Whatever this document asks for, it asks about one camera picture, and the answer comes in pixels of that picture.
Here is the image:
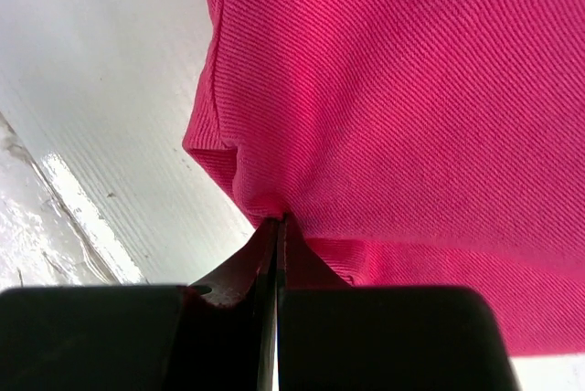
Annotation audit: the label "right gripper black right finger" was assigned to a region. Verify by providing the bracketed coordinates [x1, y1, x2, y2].
[276, 216, 518, 390]

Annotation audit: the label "pink trousers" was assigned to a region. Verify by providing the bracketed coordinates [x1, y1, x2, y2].
[183, 0, 584, 355]

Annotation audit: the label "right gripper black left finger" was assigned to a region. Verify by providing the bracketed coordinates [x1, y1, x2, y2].
[1, 219, 278, 390]

